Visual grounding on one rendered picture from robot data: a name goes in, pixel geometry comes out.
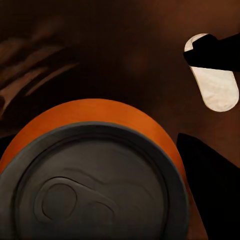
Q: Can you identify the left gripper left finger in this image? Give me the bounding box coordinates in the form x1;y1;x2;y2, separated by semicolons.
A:
0;134;17;160

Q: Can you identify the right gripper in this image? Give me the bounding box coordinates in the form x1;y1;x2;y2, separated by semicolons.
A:
183;33;240;73

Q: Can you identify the trash can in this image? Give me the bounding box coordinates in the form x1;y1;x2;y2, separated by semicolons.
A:
0;0;240;240

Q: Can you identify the can of soda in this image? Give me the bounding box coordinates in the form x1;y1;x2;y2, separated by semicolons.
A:
0;98;189;240

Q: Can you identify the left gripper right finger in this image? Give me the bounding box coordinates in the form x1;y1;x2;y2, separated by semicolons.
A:
176;133;240;240

